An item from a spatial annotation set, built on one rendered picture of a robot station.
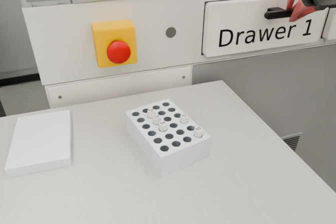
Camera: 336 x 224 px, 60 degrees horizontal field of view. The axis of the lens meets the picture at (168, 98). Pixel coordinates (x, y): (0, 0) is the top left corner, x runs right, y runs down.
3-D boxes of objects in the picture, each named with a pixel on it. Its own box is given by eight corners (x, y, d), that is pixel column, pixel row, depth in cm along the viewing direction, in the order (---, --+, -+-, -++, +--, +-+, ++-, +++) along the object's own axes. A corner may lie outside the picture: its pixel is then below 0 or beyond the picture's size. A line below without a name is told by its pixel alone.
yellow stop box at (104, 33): (138, 65, 53) (136, 27, 49) (98, 71, 51) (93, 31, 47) (132, 54, 57) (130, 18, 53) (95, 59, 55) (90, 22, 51)
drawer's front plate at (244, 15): (317, 41, 69) (332, -7, 63) (205, 58, 61) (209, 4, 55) (312, 39, 70) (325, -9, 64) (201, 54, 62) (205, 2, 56)
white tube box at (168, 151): (209, 156, 44) (211, 137, 42) (161, 177, 41) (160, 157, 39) (168, 115, 54) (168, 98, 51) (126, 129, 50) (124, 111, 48)
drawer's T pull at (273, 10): (298, 16, 59) (300, 9, 58) (266, 20, 57) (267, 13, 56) (286, 11, 61) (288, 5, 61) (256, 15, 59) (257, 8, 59)
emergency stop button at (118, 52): (132, 63, 50) (130, 41, 48) (109, 67, 49) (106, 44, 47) (128, 56, 52) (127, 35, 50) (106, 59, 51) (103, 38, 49)
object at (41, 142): (71, 165, 43) (69, 157, 42) (7, 177, 41) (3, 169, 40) (71, 116, 53) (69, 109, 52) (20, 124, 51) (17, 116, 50)
